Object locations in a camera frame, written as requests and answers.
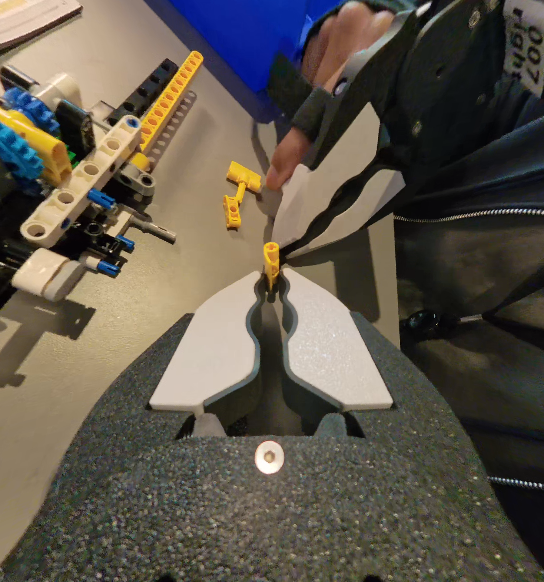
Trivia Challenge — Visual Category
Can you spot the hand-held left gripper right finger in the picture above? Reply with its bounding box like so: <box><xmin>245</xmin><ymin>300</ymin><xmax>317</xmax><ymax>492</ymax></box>
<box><xmin>279</xmin><ymin>267</ymin><xmax>395</xmax><ymax>412</ymax></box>

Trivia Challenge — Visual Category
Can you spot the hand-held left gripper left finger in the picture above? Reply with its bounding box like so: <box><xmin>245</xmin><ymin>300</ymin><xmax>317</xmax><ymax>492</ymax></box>
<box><xmin>148</xmin><ymin>270</ymin><xmax>266</xmax><ymax>412</ymax></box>

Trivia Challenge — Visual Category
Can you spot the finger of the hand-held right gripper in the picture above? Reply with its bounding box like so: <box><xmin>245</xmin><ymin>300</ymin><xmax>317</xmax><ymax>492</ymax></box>
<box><xmin>290</xmin><ymin>170</ymin><xmax>406</xmax><ymax>257</ymax></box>
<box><xmin>272</xmin><ymin>102</ymin><xmax>382</xmax><ymax>248</ymax></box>

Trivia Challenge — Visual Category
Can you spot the yellow lego connector with axle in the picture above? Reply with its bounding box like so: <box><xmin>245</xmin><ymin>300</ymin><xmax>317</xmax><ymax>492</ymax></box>
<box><xmin>227</xmin><ymin>161</ymin><xmax>263</xmax><ymax>202</ymax></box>

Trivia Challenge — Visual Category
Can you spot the yellow lego connector piece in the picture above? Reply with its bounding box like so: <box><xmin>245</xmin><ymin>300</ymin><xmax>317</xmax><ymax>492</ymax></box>
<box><xmin>263</xmin><ymin>242</ymin><xmax>281</xmax><ymax>293</ymax></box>

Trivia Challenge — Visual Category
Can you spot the lego vehicle model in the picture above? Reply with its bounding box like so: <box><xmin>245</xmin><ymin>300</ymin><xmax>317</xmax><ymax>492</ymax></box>
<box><xmin>0</xmin><ymin>51</ymin><xmax>204</xmax><ymax>333</ymax></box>

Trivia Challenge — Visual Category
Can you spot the person's right hand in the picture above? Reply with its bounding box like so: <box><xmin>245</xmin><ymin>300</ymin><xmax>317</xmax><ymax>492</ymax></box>
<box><xmin>266</xmin><ymin>0</ymin><xmax>396</xmax><ymax>192</ymax></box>

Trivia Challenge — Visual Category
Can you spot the large blue storage bin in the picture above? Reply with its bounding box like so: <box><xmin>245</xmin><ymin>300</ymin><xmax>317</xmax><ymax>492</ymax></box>
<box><xmin>147</xmin><ymin>0</ymin><xmax>345</xmax><ymax>123</ymax></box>

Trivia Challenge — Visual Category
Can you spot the open instruction booklet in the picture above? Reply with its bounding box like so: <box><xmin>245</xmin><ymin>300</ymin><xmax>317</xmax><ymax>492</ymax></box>
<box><xmin>0</xmin><ymin>0</ymin><xmax>83</xmax><ymax>54</ymax></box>

